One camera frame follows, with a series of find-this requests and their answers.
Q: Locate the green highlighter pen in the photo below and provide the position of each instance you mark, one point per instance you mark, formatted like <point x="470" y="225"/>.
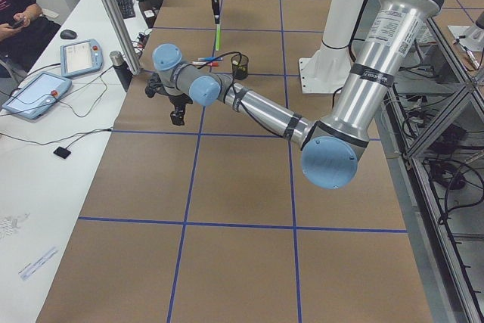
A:
<point x="218" y="33"/>

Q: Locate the red marker pen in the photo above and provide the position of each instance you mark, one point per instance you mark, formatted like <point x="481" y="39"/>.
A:
<point x="205" y="64"/>

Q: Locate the blue marker pen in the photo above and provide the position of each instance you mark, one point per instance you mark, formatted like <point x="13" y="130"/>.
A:
<point x="209" y="59"/>

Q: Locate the black mesh pen cup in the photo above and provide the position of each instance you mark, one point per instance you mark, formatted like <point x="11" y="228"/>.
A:
<point x="240" y="72"/>

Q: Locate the black keyboard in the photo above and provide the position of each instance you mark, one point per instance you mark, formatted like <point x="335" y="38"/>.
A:
<point x="126" y="8"/>

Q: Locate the far blue teach pendant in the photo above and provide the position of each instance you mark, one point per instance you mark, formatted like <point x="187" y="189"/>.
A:
<point x="80" y="58"/>

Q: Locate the blue teach pendant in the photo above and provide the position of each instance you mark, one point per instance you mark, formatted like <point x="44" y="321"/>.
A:
<point x="37" y="96"/>
<point x="80" y="58"/>

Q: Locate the small black square pad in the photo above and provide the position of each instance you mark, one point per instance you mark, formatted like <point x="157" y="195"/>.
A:
<point x="62" y="152"/>

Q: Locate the white side table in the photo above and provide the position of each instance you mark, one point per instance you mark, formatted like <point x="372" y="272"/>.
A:
<point x="41" y="193"/>

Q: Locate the black computer mouse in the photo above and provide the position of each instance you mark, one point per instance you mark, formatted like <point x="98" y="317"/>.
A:
<point x="68" y="34"/>

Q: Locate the near blue teach pendant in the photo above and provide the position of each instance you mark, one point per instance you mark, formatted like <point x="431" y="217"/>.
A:
<point x="37" y="96"/>

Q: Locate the seated person in black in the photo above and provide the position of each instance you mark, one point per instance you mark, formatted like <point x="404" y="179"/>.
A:
<point x="25" y="31"/>

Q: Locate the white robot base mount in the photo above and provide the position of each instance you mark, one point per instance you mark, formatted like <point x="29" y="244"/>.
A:
<point x="327" y="69"/>

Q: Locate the aluminium frame rack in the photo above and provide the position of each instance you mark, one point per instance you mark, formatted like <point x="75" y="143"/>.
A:
<point x="432" y="120"/>

